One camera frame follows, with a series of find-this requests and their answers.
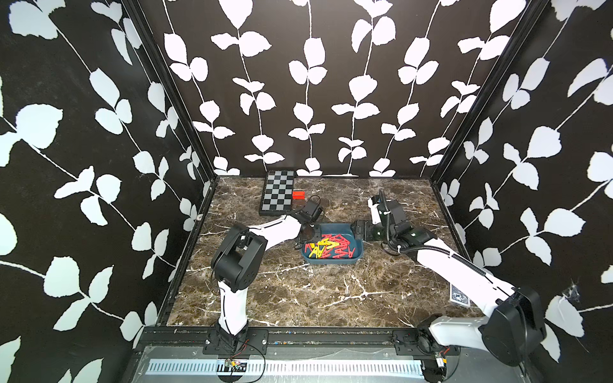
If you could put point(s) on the white perforated cable duct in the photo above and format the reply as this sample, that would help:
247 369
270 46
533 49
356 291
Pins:
257 367

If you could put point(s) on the small electronics board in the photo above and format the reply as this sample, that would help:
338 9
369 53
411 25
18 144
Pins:
232 366

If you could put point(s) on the clothespin pile in box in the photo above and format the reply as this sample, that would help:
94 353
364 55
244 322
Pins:
332 247

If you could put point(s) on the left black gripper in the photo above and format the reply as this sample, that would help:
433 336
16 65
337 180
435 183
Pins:
317 237

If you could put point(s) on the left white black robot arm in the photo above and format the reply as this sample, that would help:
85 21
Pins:
237 260

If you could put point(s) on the teal plastic storage box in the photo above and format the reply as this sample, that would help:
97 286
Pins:
332 228

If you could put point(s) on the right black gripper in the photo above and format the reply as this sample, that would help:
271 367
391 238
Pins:
361 230

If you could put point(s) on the black front mounting rail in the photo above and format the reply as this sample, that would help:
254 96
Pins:
284 336

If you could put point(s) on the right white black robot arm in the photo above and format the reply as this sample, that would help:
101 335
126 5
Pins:
512 324

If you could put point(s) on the black grey checkerboard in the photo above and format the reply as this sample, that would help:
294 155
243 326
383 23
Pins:
277 193

